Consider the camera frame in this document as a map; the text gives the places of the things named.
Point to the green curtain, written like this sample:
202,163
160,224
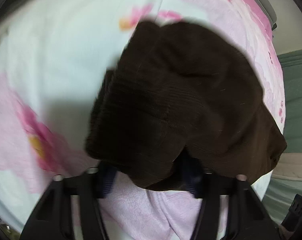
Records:
286,180

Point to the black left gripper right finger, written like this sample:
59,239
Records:
247,218

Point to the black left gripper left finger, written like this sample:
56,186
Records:
69,207

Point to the pink floral bed sheet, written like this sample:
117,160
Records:
53,57

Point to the dark brown corduroy pants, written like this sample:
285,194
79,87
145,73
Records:
180,100

